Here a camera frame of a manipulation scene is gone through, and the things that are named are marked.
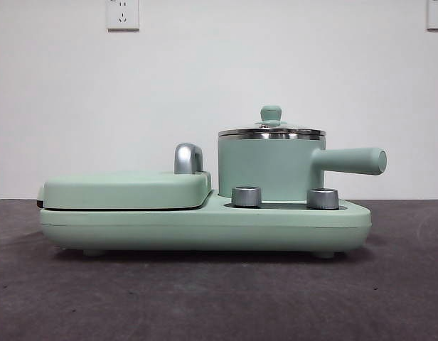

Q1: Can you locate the glass pot lid green knob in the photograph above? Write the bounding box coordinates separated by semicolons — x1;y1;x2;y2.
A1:
218;104;327;140

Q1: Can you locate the mint green breakfast maker base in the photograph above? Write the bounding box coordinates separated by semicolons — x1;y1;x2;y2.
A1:
39;188;372;258

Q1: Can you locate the white wall socket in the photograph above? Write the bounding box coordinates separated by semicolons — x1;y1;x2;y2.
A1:
105;0;140;31
427;0;438;31

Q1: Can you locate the mint green grill lid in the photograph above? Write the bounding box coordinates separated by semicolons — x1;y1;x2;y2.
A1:
37;169;213;210

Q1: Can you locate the mint green pot with handle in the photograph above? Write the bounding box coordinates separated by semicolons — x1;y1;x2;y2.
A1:
218;136;388;200

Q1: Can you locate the chrome grill lid handle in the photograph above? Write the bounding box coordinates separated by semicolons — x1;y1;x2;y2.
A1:
173;142;206;175

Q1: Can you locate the silver control knob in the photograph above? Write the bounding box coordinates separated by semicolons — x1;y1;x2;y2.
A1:
306;188;340;210
231;185;263;207

